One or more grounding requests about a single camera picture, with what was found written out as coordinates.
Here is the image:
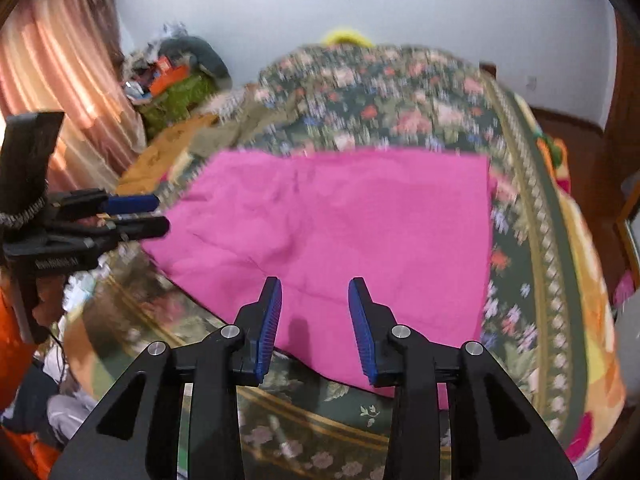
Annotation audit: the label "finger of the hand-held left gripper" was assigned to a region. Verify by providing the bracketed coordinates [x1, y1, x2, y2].
[97, 193, 161, 215]
[97, 215, 171, 246]

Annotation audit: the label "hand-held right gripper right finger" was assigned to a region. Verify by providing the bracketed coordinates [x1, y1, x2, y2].
[348, 277, 580, 480]

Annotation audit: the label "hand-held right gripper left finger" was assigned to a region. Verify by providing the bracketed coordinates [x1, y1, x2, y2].
[48, 276, 283, 480]

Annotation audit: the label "pink pants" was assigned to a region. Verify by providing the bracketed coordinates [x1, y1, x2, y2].
[141, 149, 498, 401]

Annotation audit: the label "pile of clothes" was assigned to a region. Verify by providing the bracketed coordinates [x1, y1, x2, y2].
[121, 22, 232, 143]

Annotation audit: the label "pink curtain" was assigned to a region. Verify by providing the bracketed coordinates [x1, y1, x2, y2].
[0, 0, 147, 196]

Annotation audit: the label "green floral blanket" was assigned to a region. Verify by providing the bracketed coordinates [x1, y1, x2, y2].
[60, 42, 591, 480]

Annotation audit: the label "orange patterned blanket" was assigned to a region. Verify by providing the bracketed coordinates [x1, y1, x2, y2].
[535, 132, 628, 463]

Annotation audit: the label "yellow pillow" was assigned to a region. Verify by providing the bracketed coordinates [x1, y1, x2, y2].
[320, 27, 375, 48]

